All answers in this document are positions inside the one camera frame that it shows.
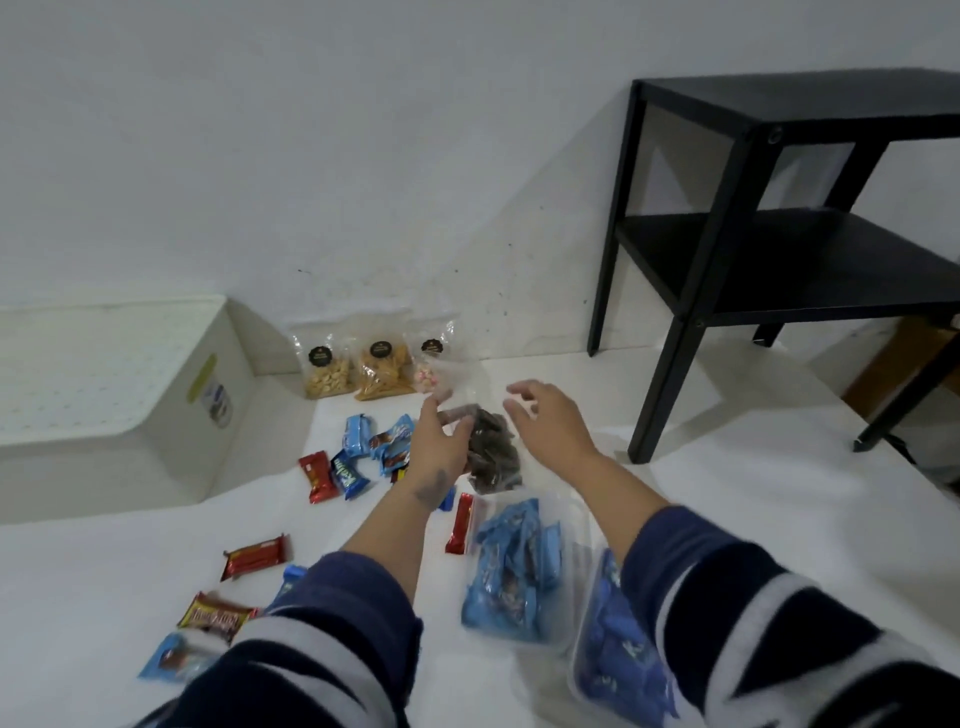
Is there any person's left hand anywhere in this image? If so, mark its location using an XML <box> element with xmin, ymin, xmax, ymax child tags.
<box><xmin>404</xmin><ymin>390</ymin><xmax>478</xmax><ymax>513</ymax></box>

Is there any person's right hand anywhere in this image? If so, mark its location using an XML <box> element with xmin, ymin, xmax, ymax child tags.
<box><xmin>501</xmin><ymin>378</ymin><xmax>601</xmax><ymax>489</ymax></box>

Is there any clear bag of dark snacks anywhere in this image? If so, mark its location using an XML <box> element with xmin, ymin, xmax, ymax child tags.
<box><xmin>441</xmin><ymin>369</ymin><xmax>526</xmax><ymax>497</ymax></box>

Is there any person's left forearm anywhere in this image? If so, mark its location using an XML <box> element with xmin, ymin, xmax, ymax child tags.
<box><xmin>138</xmin><ymin>480</ymin><xmax>453</xmax><ymax>728</ymax></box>

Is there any person's right forearm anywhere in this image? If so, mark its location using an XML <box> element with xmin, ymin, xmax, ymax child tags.
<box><xmin>576</xmin><ymin>448</ymin><xmax>960</xmax><ymax>728</ymax></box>

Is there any clear bag of pink sweets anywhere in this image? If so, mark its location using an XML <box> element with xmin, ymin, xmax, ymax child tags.
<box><xmin>408</xmin><ymin>315</ymin><xmax>481</xmax><ymax>396</ymax></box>

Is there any clear bag of yellow chips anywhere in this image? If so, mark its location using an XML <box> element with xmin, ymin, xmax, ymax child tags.
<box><xmin>348</xmin><ymin>315</ymin><xmax>418</xmax><ymax>402</ymax></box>

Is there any red candy bar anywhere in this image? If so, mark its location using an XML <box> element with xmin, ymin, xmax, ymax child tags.
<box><xmin>220</xmin><ymin>534</ymin><xmax>292</xmax><ymax>583</ymax></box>
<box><xmin>444</xmin><ymin>492</ymin><xmax>476</xmax><ymax>557</ymax></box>
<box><xmin>298</xmin><ymin>450</ymin><xmax>341</xmax><ymax>505</ymax></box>

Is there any clear bag of peanuts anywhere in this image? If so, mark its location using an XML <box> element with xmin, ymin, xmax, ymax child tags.
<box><xmin>291</xmin><ymin>322</ymin><xmax>358</xmax><ymax>401</ymax></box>

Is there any clear bag of blue packets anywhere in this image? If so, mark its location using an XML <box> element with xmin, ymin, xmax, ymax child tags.
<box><xmin>568</xmin><ymin>547</ymin><xmax>685</xmax><ymax>728</ymax></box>
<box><xmin>459</xmin><ymin>490</ymin><xmax>595</xmax><ymax>651</ymax></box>

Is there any black side table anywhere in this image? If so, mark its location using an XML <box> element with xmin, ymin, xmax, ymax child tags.
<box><xmin>586</xmin><ymin>67</ymin><xmax>960</xmax><ymax>466</ymax></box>

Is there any brown and yellow candy bar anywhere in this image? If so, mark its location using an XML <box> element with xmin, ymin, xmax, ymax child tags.
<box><xmin>177</xmin><ymin>592</ymin><xmax>261</xmax><ymax>643</ymax></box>

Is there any white storage box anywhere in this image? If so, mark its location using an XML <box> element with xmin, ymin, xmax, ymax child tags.
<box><xmin>0</xmin><ymin>295</ymin><xmax>258</xmax><ymax>526</ymax></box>

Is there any brown wooden board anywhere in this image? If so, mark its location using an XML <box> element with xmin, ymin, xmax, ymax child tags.
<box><xmin>842</xmin><ymin>315</ymin><xmax>960</xmax><ymax>421</ymax></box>

